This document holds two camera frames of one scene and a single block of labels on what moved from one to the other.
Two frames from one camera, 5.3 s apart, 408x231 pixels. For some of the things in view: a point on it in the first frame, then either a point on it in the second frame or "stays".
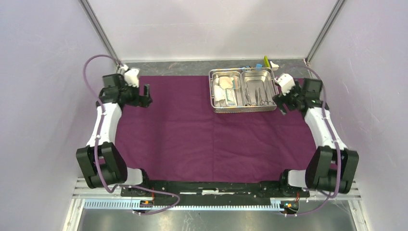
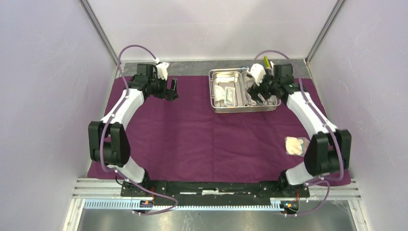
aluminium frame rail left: [93, 18] stays
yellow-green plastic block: [266, 61] stays
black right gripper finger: [278, 100] to [253, 93]
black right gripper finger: [286, 109] to [265, 95]
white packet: [231, 100] stays
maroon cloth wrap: [180, 138] stays
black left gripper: [139, 101] to [170, 95]
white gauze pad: [225, 82] to [296, 146]
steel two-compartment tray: [235, 90] stays
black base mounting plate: [228, 190] stays
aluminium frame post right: [334, 13] stays
